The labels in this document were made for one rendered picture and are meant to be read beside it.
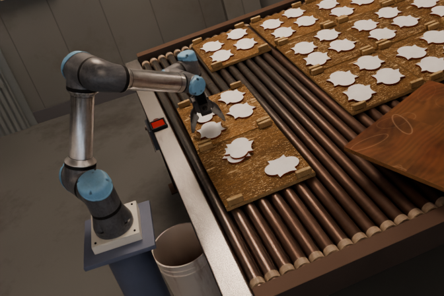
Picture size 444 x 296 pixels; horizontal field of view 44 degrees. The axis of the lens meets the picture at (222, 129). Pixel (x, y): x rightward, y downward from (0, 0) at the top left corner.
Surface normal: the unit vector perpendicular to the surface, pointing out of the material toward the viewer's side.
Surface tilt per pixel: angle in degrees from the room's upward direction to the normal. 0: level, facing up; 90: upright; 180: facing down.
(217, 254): 0
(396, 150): 0
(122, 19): 90
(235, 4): 90
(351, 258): 0
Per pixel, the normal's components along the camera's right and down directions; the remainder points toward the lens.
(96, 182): -0.15, -0.74
